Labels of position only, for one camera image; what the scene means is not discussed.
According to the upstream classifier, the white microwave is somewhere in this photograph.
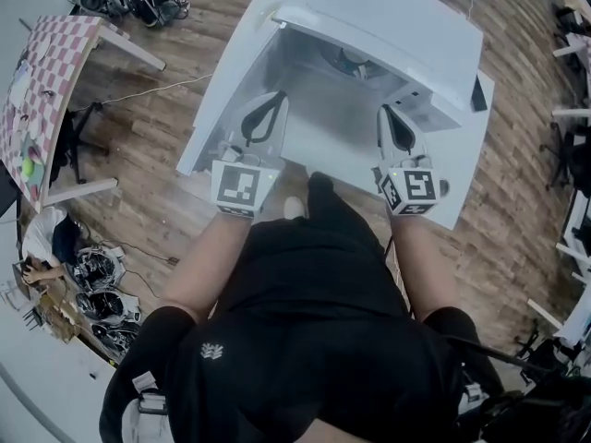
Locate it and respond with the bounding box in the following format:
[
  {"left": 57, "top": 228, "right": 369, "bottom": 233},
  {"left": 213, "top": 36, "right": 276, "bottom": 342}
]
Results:
[{"left": 176, "top": 0, "right": 485, "bottom": 177}]

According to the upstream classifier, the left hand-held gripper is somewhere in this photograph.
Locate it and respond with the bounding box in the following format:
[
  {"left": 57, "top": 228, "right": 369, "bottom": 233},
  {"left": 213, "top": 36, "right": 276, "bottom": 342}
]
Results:
[{"left": 210, "top": 90, "right": 291, "bottom": 220}]

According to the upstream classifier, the white waist pack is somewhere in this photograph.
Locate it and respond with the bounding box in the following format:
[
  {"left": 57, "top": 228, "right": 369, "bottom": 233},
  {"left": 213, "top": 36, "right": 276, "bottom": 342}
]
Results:
[{"left": 122, "top": 371, "right": 175, "bottom": 443}]

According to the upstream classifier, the white cloth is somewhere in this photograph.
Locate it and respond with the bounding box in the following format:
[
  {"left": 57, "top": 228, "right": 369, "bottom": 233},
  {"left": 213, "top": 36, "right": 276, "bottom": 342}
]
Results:
[{"left": 8, "top": 60, "right": 33, "bottom": 108}]

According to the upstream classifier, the checkered white-framed table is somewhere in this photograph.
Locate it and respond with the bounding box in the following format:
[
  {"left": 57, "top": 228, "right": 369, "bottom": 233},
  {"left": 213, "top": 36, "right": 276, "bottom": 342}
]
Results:
[{"left": 552, "top": 32, "right": 591, "bottom": 119}]

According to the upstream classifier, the white plate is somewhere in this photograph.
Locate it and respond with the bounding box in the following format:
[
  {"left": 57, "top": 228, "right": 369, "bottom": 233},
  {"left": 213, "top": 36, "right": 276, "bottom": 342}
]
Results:
[{"left": 34, "top": 34, "right": 54, "bottom": 62}]

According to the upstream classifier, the person's right forearm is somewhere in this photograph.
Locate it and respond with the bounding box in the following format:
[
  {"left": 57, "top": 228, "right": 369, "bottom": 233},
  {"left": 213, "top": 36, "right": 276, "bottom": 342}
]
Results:
[{"left": 387, "top": 210, "right": 461, "bottom": 322}]

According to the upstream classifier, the black cable bundle device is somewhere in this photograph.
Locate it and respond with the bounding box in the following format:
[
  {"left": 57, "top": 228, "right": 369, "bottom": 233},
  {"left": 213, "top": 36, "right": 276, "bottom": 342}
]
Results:
[{"left": 127, "top": 0, "right": 190, "bottom": 30}]

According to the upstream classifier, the white curved desk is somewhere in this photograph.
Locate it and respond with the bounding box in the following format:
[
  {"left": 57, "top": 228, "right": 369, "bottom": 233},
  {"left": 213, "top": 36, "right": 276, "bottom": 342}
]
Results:
[{"left": 0, "top": 288, "right": 121, "bottom": 443}]

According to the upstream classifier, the white floor cable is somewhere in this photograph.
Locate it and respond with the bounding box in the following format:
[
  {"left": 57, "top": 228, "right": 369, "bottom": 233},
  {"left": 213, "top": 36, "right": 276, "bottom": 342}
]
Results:
[{"left": 101, "top": 72, "right": 213, "bottom": 106}]

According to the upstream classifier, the white table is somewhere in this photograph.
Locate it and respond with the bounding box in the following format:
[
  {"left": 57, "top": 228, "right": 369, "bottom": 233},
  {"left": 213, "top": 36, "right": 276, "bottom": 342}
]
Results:
[{"left": 191, "top": 0, "right": 496, "bottom": 231}]

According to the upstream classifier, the white metal rack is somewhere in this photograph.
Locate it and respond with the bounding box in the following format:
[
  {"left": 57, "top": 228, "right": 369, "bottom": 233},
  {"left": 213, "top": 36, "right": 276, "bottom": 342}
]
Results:
[{"left": 556, "top": 186, "right": 591, "bottom": 285}]

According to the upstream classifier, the black office chair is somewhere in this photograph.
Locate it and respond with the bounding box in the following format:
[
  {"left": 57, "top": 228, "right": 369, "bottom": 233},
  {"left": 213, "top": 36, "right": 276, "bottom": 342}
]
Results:
[
  {"left": 0, "top": 163, "right": 22, "bottom": 223},
  {"left": 48, "top": 102, "right": 112, "bottom": 186},
  {"left": 544, "top": 120, "right": 591, "bottom": 188}
]

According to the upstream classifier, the checkered wood-edged table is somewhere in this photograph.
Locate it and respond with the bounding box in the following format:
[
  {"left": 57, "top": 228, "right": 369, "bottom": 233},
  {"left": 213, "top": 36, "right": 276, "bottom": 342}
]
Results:
[{"left": 0, "top": 15, "right": 166, "bottom": 214}]

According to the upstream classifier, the person's black clothing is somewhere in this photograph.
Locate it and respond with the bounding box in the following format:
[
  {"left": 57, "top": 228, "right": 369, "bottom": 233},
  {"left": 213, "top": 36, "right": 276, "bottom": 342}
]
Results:
[{"left": 99, "top": 171, "right": 507, "bottom": 443}]

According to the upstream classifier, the person's left forearm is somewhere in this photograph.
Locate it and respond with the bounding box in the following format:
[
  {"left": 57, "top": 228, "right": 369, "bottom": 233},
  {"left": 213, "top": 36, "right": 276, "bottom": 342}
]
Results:
[{"left": 159, "top": 208, "right": 255, "bottom": 325}]

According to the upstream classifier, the black phone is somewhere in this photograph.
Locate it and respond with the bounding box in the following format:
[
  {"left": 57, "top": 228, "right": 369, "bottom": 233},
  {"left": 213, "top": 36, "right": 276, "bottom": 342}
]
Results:
[{"left": 469, "top": 75, "right": 489, "bottom": 113}]

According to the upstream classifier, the black equipment stand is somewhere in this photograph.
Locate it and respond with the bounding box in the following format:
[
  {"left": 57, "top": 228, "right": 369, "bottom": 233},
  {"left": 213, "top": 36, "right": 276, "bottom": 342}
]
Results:
[{"left": 442, "top": 334, "right": 591, "bottom": 443}]

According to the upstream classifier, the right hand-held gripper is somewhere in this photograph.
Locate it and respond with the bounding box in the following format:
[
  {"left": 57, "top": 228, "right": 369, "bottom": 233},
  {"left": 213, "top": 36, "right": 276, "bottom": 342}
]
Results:
[{"left": 371, "top": 103, "right": 442, "bottom": 217}]

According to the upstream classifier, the person's left white shoe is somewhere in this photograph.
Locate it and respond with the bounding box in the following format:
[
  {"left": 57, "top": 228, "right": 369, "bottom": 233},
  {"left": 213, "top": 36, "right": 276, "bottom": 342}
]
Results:
[{"left": 283, "top": 196, "right": 307, "bottom": 220}]

